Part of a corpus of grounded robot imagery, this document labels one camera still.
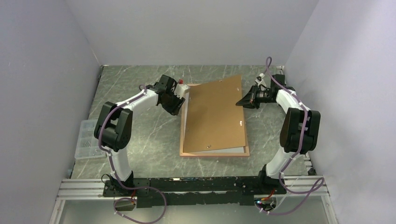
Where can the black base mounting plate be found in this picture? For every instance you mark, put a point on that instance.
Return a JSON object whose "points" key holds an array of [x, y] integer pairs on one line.
{"points": [[242, 190]]}

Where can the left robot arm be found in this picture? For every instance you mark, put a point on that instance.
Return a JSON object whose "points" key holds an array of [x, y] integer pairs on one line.
{"points": [[113, 129]]}

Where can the brown backing board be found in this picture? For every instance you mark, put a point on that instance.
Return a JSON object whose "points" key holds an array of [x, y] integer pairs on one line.
{"points": [[215, 114]]}

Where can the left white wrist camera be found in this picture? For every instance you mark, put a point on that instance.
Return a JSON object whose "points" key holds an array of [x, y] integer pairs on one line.
{"points": [[181, 89]]}

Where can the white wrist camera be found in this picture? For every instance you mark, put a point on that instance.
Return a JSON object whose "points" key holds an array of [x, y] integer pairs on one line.
{"points": [[181, 89], [260, 82]]}

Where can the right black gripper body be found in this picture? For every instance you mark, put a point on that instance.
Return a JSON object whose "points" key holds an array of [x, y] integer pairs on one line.
{"points": [[262, 97]]}

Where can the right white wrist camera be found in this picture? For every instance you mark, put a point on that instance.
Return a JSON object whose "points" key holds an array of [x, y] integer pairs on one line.
{"points": [[260, 82]]}

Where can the pink wooden picture frame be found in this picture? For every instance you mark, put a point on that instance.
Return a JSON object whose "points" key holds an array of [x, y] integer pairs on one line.
{"points": [[216, 154]]}

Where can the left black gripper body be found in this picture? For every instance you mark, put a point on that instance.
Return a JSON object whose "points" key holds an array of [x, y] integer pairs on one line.
{"points": [[173, 103]]}

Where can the aluminium extrusion rail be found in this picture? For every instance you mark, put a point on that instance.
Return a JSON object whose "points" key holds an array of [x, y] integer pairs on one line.
{"points": [[91, 189]]}

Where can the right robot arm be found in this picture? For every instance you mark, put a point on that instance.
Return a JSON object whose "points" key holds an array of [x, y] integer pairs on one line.
{"points": [[299, 133]]}

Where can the clear plastic screw box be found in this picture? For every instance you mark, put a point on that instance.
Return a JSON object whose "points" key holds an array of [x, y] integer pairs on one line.
{"points": [[87, 144]]}

